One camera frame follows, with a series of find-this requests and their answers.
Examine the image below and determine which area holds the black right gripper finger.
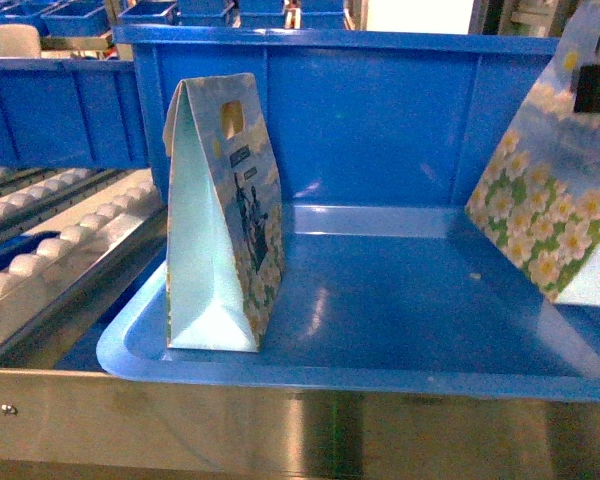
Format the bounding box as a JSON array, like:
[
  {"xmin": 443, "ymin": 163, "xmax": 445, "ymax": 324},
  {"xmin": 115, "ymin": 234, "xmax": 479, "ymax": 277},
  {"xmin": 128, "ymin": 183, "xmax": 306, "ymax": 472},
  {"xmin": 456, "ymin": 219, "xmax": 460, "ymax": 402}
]
[{"xmin": 574, "ymin": 64, "xmax": 600, "ymax": 114}]

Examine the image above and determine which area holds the flower gift bag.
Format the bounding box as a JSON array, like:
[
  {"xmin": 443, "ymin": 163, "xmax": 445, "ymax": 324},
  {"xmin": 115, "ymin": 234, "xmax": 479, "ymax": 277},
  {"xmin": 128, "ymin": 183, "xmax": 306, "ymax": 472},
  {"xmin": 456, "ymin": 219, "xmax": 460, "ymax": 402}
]
[
  {"xmin": 465, "ymin": 1, "xmax": 600, "ymax": 307},
  {"xmin": 163, "ymin": 73, "xmax": 285, "ymax": 352}
]

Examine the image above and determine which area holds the roller conveyor track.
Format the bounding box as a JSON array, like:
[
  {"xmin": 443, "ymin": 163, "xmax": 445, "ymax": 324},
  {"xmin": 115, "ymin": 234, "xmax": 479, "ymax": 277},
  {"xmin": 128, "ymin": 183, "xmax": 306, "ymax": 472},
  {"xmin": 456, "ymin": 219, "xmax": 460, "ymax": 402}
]
[{"xmin": 0, "ymin": 174, "xmax": 166, "ymax": 368}]

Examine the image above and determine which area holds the large blue plastic tray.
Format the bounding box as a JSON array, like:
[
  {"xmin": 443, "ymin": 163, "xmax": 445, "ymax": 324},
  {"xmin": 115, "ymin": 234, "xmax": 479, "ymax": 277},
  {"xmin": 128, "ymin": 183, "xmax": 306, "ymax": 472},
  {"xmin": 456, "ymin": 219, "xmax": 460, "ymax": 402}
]
[{"xmin": 97, "ymin": 26, "xmax": 600, "ymax": 402}]

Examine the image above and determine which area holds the blue crate behind tray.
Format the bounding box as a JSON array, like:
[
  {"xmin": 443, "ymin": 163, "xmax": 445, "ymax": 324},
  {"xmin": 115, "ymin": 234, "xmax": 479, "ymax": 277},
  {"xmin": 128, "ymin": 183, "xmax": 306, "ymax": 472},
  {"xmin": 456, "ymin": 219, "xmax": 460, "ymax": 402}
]
[{"xmin": 0, "ymin": 58, "xmax": 149, "ymax": 169}]

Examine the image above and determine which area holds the grey office chair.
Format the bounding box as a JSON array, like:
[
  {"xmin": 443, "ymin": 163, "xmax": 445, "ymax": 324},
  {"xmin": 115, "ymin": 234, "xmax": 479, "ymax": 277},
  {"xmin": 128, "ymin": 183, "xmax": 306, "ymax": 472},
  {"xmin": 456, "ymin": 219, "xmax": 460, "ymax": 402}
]
[{"xmin": 0, "ymin": 24, "xmax": 42, "ymax": 59}]

